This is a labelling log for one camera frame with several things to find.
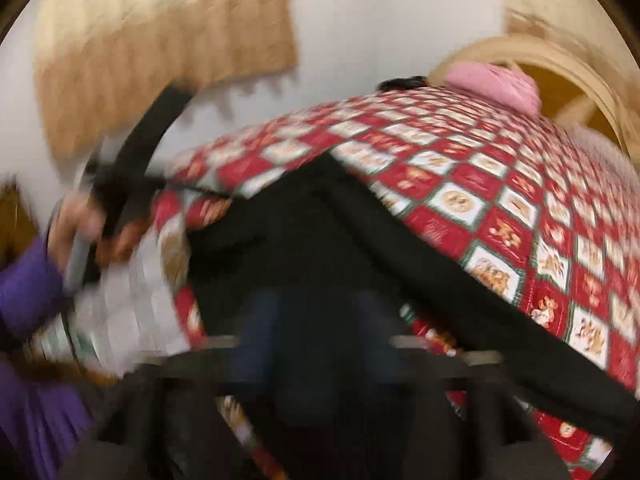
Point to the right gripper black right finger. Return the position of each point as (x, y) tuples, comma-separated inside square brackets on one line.
[(468, 423)]

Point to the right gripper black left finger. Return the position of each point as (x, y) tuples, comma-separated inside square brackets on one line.
[(162, 421)]

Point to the black pants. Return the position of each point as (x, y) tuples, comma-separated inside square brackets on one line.
[(315, 276)]

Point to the person's left hand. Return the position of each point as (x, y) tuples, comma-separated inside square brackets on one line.
[(79, 214)]

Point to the red checkered bedspread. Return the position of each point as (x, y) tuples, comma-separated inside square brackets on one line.
[(509, 198)]

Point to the grey striped pillow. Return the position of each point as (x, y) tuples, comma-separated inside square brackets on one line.
[(602, 149)]

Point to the small black item on bed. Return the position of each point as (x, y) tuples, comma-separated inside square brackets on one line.
[(402, 84)]

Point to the pink folded blanket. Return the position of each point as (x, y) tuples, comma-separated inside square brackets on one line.
[(510, 88)]

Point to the cream wooden headboard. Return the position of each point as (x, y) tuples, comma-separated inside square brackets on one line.
[(572, 91)]

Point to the beige curtain by headboard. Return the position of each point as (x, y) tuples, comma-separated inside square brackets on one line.
[(583, 28)]

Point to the beige curtain on side wall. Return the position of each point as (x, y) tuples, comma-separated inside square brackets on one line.
[(101, 63)]

